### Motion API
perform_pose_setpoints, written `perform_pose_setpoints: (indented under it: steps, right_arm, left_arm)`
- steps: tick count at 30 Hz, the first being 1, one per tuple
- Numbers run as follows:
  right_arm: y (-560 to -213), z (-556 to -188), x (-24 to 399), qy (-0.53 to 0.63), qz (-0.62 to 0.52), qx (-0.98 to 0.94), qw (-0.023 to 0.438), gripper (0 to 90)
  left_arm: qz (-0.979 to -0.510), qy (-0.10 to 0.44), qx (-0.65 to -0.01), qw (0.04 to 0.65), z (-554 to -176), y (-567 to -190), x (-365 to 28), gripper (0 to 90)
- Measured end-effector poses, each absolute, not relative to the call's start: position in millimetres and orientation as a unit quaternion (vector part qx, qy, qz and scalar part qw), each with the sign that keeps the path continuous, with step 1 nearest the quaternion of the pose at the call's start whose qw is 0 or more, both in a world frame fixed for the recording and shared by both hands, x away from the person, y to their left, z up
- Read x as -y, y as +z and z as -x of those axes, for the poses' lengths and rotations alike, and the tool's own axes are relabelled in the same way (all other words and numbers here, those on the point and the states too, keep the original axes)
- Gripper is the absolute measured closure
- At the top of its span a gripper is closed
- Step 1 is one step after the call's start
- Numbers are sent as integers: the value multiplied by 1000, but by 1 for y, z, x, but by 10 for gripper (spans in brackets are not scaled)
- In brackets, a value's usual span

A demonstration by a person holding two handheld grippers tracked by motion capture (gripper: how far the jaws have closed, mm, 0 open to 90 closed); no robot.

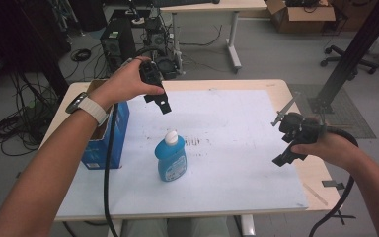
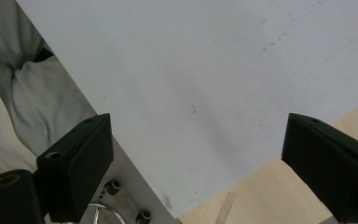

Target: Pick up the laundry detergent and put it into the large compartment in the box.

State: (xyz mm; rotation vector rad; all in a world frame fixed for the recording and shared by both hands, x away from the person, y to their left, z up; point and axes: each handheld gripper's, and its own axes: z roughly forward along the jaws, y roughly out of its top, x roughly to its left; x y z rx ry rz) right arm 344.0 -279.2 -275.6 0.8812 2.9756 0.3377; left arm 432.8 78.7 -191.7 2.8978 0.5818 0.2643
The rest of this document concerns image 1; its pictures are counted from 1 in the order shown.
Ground blue detergent bottle white cap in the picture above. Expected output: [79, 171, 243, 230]
[154, 129, 189, 183]

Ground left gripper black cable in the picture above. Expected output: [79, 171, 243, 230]
[103, 103, 120, 237]

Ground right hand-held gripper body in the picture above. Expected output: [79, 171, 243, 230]
[270, 92, 328, 146]

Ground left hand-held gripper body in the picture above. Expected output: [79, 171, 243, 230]
[138, 58, 165, 97]

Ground person's left hand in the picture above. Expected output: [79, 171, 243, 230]
[88, 56, 166, 112]

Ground black office chair base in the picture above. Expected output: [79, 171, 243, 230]
[320, 44, 379, 76]

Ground coiled black cable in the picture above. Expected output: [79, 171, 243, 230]
[69, 47, 93, 63]

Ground black tape strip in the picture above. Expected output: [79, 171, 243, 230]
[321, 179, 346, 192]

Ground person's right hand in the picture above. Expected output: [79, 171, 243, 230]
[290, 128, 360, 173]

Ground blue cardboard box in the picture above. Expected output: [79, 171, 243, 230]
[80, 78, 131, 171]

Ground wooden desk white legs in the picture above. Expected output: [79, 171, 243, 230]
[159, 0, 269, 75]

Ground bundle of black floor cables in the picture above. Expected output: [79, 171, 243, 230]
[0, 70, 60, 158]

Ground black keyboard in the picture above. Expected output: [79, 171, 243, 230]
[153, 0, 213, 8]

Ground brown cardboard box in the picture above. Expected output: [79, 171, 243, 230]
[265, 0, 338, 35]

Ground white strap wristwatch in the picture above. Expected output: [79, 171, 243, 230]
[64, 91, 111, 128]

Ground black computer tower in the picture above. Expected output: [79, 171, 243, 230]
[99, 15, 138, 73]

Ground black metal post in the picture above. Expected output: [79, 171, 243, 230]
[307, 0, 379, 115]

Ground white table leg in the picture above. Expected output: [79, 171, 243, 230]
[239, 214, 257, 237]

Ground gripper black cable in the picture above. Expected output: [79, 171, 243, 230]
[307, 125, 360, 237]
[103, 103, 120, 237]

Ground dark floor mat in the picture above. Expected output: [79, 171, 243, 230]
[287, 83, 377, 140]

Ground white table mat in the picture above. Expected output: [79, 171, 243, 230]
[55, 89, 309, 219]

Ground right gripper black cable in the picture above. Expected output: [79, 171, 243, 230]
[307, 125, 360, 237]

